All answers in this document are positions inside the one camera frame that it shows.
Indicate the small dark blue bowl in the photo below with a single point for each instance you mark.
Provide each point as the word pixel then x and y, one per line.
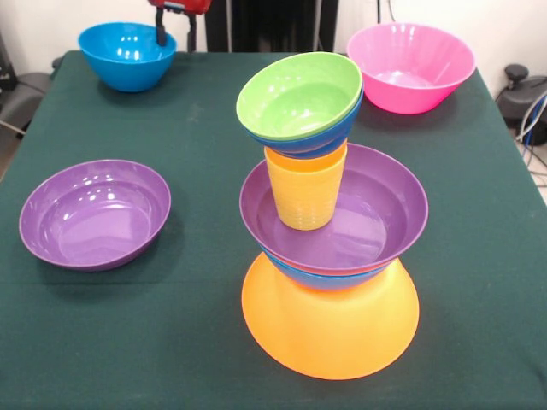
pixel 325 143

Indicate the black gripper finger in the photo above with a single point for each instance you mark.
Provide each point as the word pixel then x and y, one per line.
pixel 192 34
pixel 161 32

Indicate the dark green tablecloth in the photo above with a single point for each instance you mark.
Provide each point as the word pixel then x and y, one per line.
pixel 107 341

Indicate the small green bowl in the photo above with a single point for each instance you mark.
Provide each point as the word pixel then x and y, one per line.
pixel 295 98

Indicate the purple shallow bowl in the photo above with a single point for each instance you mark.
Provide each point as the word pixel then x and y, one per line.
pixel 94 222
pixel 384 205

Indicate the large orange bowl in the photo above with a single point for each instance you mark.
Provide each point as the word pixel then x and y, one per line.
pixel 329 333

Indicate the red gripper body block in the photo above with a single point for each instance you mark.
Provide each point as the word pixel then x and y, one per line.
pixel 196 5

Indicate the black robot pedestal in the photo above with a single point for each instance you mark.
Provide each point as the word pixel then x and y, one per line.
pixel 273 25

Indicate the orange cup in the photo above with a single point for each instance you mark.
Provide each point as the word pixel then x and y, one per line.
pixel 305 164

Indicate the yellow cup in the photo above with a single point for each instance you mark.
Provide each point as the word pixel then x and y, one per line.
pixel 305 200

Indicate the light blue bowl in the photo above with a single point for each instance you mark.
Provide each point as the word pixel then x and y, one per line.
pixel 333 282
pixel 124 68

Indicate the large pink bowl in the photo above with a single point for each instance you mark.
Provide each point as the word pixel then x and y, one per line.
pixel 406 55

